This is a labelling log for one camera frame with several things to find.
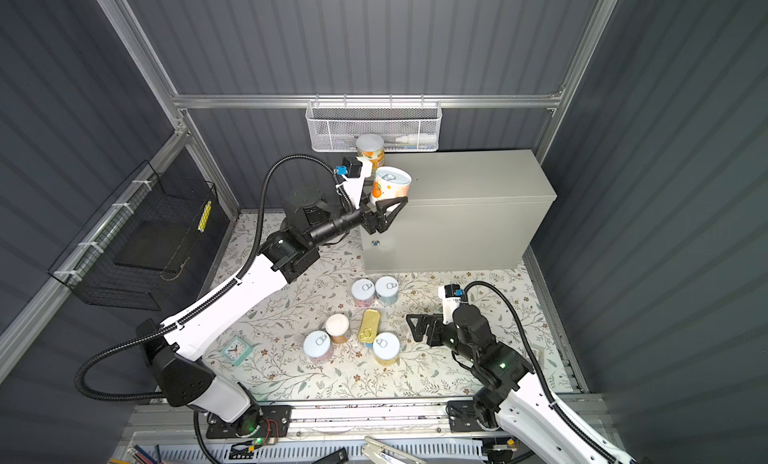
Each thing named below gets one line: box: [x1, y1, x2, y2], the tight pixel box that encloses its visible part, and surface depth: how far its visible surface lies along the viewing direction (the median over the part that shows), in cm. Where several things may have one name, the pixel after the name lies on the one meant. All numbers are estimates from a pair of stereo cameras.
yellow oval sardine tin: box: [358, 309, 381, 344], surface depth 88 cm
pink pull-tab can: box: [351, 278, 375, 308], surface depth 93 cm
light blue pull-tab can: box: [375, 275, 399, 305], surface depth 93 cm
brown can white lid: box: [325, 313, 351, 344], surface depth 84 cm
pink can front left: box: [303, 330, 333, 365], surface depth 82 cm
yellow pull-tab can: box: [373, 332, 400, 367], surface depth 82 cm
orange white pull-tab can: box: [371, 166, 412, 205], surface depth 59 cm
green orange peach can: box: [356, 133, 385, 176], surface depth 79 cm
